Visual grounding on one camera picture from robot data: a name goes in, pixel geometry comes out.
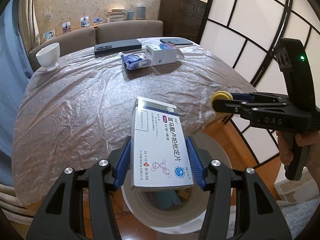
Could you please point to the blue curtain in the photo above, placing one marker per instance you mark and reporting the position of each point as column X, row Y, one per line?
column 16, row 73

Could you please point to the shoji screen divider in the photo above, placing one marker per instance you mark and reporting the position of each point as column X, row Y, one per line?
column 243, row 34

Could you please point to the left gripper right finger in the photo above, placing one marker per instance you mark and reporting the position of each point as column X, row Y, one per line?
column 258, row 216

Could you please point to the white ceramic bowl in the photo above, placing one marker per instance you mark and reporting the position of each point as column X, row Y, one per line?
column 48, row 56

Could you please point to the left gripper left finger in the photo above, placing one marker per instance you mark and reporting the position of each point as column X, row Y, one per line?
column 61, row 216

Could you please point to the black phone case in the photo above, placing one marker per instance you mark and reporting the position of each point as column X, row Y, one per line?
column 116, row 47

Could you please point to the blue white tissue packet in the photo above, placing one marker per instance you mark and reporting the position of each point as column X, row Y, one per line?
column 135, row 61

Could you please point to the beige curtain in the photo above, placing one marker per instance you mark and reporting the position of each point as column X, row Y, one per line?
column 28, row 24

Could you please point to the white pink medicine box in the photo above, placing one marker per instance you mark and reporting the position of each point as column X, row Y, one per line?
column 159, row 157

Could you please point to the stack of books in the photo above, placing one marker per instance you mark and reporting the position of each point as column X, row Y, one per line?
column 116, row 15

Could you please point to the blue red naproxen box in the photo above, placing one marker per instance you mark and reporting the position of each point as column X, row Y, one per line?
column 163, row 53

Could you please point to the yellow plastic cup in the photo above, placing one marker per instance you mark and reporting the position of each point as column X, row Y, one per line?
column 220, row 95

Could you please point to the blue cup on shelf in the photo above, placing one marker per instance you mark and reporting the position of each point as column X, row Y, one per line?
column 130, row 15

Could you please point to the blue iPhone smartphone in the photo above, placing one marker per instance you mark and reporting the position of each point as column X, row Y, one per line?
column 176, row 41

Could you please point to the white trash bin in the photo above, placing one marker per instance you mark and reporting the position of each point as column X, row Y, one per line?
column 174, row 212

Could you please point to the photo card leftmost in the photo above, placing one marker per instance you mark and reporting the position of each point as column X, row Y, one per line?
column 49, row 35

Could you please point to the dark wooden cabinet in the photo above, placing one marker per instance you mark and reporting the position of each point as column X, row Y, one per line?
column 182, row 18

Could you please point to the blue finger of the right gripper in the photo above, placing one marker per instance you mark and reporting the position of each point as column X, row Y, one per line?
column 260, row 97
column 258, row 114

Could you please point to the brown sofa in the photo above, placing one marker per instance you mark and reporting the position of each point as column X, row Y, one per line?
column 107, row 32

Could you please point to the photo card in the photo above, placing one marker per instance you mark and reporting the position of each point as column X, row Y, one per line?
column 97, row 20
column 66, row 27
column 84, row 22
column 49, row 35

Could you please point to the grey carpet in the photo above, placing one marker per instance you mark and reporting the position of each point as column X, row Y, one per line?
column 298, row 214

